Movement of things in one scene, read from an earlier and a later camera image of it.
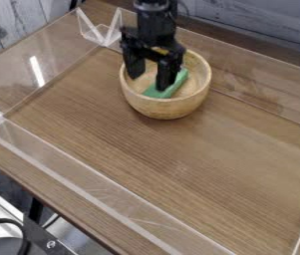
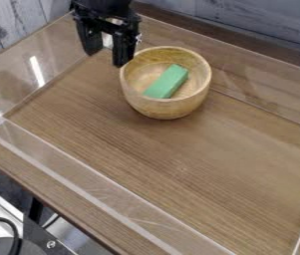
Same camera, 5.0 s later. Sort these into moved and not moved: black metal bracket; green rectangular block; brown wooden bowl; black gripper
Moved: black gripper
Not moved: black metal bracket; green rectangular block; brown wooden bowl
